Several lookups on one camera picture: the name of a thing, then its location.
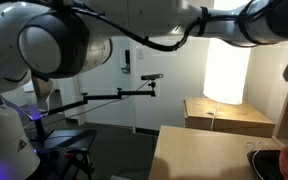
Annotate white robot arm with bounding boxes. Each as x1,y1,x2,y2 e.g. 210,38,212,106
0,0,288,180

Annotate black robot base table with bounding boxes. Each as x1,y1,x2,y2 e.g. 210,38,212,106
27,130,97,180

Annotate wooden side cabinet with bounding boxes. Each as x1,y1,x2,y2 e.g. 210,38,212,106
183,98,275,138

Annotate black electronic door lock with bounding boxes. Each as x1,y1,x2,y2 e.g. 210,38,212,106
121,50,130,74

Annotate brown cardboard box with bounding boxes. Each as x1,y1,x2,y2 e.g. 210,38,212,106
32,77,53,98

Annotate black zipper pouch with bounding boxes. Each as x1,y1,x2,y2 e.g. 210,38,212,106
247,150,284,180

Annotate black camera on boom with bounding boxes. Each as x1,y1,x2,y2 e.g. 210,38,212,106
141,74,163,80

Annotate white wall light switch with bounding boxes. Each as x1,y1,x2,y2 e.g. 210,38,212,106
137,49,144,59

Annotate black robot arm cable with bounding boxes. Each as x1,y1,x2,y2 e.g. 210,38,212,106
50,0,285,53

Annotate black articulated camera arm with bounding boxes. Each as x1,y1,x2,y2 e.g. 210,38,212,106
33,80,157,140

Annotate white charging cable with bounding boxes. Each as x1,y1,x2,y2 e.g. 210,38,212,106
244,141,270,180

